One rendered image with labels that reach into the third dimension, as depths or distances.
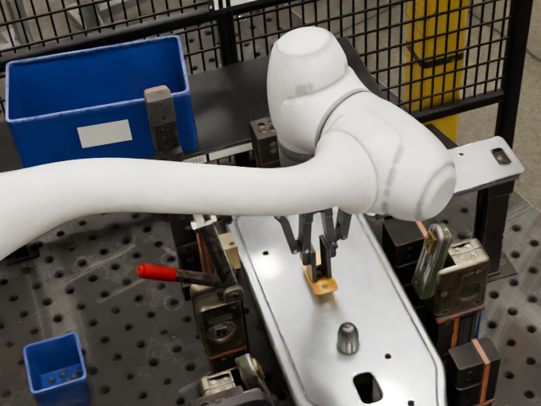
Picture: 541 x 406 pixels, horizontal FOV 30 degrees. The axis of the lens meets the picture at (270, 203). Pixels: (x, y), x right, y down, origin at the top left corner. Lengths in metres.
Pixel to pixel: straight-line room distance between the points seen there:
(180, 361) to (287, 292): 0.38
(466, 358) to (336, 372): 0.19
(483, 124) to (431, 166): 2.21
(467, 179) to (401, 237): 0.16
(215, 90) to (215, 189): 0.79
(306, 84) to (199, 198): 0.22
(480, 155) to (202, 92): 0.52
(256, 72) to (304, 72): 0.69
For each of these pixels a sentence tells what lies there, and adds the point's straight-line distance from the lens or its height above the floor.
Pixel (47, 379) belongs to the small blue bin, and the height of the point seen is 0.70.
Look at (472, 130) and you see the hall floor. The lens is 3.33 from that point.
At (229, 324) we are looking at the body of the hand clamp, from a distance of 1.53.
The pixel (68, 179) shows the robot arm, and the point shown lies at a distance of 1.10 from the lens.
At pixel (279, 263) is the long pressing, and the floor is 1.00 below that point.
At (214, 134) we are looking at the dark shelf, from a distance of 1.79.
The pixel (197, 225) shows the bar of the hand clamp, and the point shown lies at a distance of 1.38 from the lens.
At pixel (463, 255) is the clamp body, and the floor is 1.04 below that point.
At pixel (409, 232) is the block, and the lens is 1.67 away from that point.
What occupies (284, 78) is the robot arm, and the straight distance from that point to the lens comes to 1.24.
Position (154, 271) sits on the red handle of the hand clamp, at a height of 1.14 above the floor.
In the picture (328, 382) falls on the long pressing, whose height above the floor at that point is 1.00.
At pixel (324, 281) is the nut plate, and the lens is 1.55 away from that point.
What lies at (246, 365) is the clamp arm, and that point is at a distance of 1.36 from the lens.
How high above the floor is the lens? 2.22
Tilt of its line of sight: 46 degrees down
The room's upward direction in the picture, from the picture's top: 6 degrees counter-clockwise
